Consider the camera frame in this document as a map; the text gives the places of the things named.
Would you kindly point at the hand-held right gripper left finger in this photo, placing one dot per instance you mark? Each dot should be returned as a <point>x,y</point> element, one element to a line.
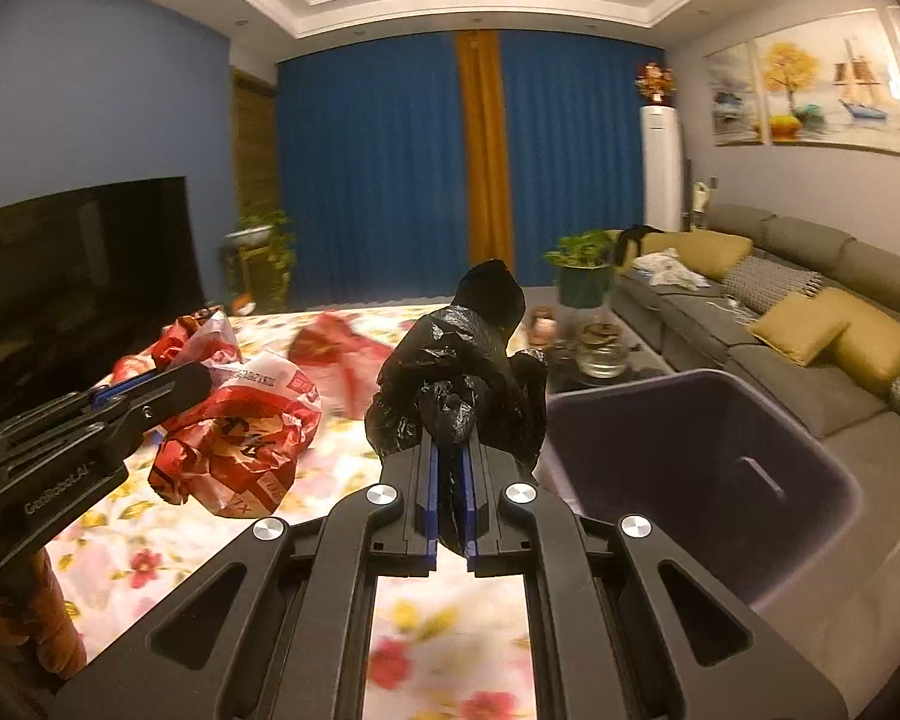
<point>431,491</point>

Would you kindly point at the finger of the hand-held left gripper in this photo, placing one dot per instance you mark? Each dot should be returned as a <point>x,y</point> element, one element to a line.
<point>184,390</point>
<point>120,388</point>

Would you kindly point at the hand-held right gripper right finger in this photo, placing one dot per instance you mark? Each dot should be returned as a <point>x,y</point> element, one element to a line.
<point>471,495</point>

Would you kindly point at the red white printed plastic bag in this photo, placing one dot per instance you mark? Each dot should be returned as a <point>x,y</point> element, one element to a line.
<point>247,442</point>

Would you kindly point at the black plastic bag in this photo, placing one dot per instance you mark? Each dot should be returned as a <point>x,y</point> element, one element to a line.
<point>450,345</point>

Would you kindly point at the dark purple plastic bin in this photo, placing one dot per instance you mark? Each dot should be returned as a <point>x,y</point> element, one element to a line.
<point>720,427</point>

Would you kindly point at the crumpled red white bag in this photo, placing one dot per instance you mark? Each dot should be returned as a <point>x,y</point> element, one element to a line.
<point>195,341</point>

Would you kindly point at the orange white small box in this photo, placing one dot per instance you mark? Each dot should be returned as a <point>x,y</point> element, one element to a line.
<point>242,306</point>

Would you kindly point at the floral tablecloth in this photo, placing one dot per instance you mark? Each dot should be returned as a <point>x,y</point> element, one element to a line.
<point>135,555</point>

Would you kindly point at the black flat television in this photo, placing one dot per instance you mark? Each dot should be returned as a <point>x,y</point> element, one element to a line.
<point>67,277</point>

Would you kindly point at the translucent red plastic bag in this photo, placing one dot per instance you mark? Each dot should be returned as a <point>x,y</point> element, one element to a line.
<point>330,349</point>

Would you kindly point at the plant on wooden stand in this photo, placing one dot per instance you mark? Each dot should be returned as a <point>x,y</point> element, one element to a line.
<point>259,236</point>

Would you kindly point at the small tea ornament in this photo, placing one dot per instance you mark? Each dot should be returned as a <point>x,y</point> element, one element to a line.
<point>545,328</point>

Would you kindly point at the glass teapot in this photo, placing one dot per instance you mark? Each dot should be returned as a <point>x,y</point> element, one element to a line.
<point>601,352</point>

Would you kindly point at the dark coffee table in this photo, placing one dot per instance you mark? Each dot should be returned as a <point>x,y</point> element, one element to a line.
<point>645,375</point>

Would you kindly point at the plant in green pot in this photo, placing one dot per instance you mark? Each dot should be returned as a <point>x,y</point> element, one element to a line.
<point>585,285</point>

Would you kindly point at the brown wooden blind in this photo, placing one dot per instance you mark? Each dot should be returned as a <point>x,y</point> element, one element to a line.
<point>255,142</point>

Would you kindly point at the blue curtain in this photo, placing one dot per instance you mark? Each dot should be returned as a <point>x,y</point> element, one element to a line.
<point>570,150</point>
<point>375,165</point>

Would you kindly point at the white clothes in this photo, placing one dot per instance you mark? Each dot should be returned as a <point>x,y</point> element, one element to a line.
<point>671,270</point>

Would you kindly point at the black cloth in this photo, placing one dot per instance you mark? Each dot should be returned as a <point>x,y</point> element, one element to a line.
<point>634,240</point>

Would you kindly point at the orange curtain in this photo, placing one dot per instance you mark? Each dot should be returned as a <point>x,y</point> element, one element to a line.
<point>484,165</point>

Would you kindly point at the yellow cushion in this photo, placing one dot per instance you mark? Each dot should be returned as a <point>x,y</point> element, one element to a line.
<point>874,345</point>
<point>709,255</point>
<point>795,326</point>

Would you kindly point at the white handheld vacuum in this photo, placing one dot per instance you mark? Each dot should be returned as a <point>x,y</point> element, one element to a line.
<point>701,202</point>

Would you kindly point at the white standing air conditioner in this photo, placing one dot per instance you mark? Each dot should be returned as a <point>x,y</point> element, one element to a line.
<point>660,165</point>

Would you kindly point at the grey sofa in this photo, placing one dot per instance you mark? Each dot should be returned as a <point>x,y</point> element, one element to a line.
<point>795,240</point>

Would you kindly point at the red gold flower ornament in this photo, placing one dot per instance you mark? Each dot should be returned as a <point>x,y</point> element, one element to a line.
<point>656,82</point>

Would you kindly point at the small landscape painting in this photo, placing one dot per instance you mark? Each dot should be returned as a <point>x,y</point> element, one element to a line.
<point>735,97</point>

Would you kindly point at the yellow tree sailboat painting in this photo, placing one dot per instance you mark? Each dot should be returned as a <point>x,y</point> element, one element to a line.
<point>832,82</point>

